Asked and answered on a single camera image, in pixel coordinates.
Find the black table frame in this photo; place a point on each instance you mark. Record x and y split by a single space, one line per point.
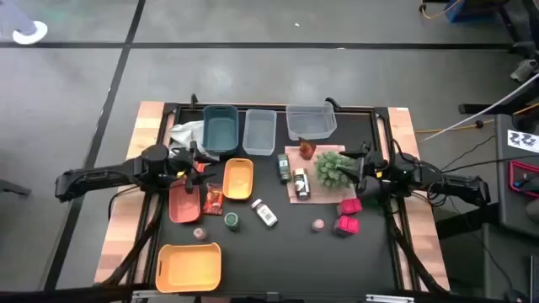
185 107

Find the teal plastic bin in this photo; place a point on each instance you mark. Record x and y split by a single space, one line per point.
220 130

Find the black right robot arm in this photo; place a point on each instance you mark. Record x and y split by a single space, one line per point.
459 187

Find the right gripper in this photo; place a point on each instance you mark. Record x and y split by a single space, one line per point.
372 166

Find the green-labelled spice bottle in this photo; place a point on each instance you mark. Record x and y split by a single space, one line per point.
284 167

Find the green potted plant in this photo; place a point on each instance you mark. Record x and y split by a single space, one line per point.
330 170

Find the white marker sheet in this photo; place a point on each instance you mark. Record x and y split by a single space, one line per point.
522 141

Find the frosted translucent plastic bin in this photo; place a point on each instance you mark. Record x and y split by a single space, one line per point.
259 132

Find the white waffle cloth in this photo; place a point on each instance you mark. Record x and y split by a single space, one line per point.
185 130

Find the red plastic bin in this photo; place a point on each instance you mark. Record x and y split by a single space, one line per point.
183 206

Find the small yellow plastic bin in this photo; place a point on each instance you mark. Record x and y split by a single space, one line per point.
238 179

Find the black side desk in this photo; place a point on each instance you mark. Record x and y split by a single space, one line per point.
505 202

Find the pink cube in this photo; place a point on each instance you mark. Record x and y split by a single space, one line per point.
346 225

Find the brown-capped spice jar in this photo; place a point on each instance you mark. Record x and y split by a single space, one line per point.
301 183

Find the orange taco seasoning packet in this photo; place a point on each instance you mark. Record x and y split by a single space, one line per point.
213 200

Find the black table clamp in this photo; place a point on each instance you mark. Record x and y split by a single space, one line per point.
332 102
193 101

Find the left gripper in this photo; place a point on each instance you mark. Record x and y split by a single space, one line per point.
183 162

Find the silver bracket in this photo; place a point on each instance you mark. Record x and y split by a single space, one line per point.
389 299

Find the clear plastic bin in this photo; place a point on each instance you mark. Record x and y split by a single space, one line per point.
311 122

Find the red-framed device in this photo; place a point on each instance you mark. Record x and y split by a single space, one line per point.
522 179

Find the blue box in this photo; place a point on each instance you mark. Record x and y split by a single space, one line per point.
467 10

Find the white stand base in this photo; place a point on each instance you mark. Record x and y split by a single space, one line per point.
31 35

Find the white-capped spice jar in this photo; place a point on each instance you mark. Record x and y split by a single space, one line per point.
264 212

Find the large yellow plastic bin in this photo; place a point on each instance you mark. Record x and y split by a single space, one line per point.
188 267

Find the dark floor stand foot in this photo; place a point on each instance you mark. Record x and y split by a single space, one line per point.
14 187

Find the green-lidded spice jar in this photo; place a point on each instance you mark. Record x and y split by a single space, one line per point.
231 221

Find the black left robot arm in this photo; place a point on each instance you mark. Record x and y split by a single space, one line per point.
105 174

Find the person's shoe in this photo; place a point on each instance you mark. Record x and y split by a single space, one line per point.
524 70

